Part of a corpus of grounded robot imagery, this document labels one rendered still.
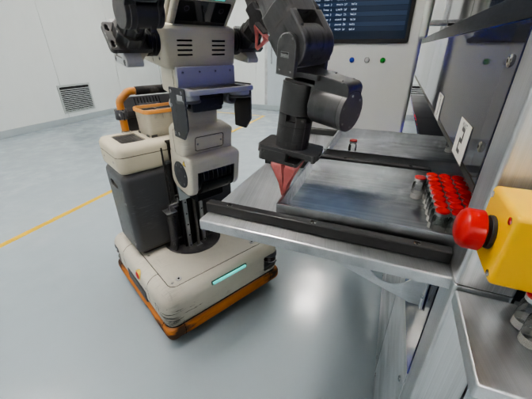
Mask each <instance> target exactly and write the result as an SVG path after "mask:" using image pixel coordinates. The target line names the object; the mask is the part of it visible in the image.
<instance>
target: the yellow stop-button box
mask: <svg viewBox="0 0 532 399"><path fill-rule="evenodd" d="M485 211H486V212H487V213H488V218H489V227H488V228H489V231H488V236H487V237H486V240H485V243H484V244H483V246H482V247H481V248H480V249H478V250H477V254H478V256H479V259H480V262H481V265H482V268H483V269H484V273H485V275H486V278H487V280H488V281H489V282H490V283H491V284H495V285H498V286H501V287H508V288H511V289H516V290H519V291H525V292H529V293H532V190H527V189H521V188H509V187H503V186H497V187H495V188H494V190H493V191H492V194H491V198H490V200H489V202H488V206H487V208H486V210H485Z"/></svg>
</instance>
